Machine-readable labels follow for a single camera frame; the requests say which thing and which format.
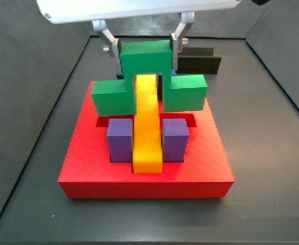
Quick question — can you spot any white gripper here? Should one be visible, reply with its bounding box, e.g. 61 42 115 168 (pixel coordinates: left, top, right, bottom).
36 0 242 75

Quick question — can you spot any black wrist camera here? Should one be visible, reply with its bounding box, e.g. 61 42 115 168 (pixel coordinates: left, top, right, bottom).
252 0 270 6

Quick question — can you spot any yellow long bar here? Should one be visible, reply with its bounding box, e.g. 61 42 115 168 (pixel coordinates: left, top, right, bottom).
133 75 163 174

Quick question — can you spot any right purple block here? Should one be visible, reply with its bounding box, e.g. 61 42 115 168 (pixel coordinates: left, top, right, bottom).
163 119 189 163

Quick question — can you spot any red base board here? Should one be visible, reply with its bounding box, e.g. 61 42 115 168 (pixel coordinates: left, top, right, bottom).
56 79 236 200

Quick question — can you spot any purple block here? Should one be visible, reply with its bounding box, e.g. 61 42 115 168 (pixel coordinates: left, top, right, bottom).
163 119 189 163
105 119 133 163

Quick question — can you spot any black fixture bracket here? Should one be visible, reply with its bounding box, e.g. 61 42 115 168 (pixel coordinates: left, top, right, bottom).
176 47 222 75

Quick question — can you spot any green bridge-shaped block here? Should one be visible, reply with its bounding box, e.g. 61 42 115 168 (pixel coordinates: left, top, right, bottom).
91 40 207 117

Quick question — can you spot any left purple block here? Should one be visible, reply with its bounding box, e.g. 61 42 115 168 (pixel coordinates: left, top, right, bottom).
105 119 133 163

